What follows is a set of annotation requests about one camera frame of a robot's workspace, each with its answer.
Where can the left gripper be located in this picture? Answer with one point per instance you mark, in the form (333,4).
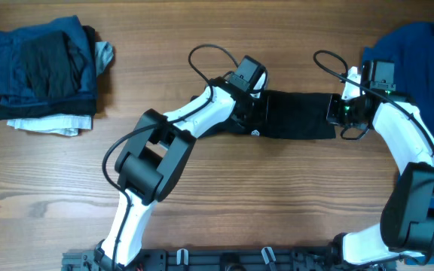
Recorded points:
(261,116)

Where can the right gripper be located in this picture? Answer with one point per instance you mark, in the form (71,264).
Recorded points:
(332,116)

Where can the black polo shirt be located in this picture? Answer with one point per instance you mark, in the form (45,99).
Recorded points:
(295,116)

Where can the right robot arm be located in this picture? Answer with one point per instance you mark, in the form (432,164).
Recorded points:
(406,228)

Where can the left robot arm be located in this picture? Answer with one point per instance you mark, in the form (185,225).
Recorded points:
(154,155)

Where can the blue shirt on right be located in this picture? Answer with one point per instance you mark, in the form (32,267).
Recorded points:
(411,49)

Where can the folded white garment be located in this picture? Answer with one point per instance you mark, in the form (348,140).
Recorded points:
(67,124)

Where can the folded black garment on top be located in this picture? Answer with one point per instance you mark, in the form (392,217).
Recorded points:
(53,64)

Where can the folded blue garment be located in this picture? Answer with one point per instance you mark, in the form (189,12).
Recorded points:
(14,89)

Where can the folded black garment underneath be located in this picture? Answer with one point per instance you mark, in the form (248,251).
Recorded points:
(58,106)

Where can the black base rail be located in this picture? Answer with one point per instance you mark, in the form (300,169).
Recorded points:
(267,258)

